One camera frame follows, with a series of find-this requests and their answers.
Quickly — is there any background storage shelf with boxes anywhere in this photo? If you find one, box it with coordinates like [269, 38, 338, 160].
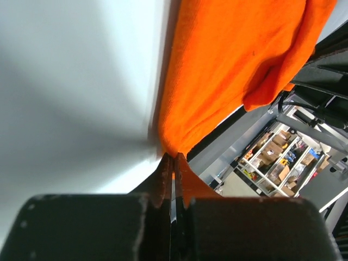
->
[233, 125, 331, 197]

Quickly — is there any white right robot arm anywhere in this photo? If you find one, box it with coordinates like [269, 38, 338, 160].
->
[277, 23, 347, 132]

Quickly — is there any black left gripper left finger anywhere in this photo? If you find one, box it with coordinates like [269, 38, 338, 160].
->
[129, 153, 173, 208]

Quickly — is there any orange t shirt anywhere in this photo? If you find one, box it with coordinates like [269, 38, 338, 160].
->
[158, 1, 336, 157]

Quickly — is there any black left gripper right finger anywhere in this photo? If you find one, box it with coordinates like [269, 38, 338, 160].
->
[173, 153, 222, 209]

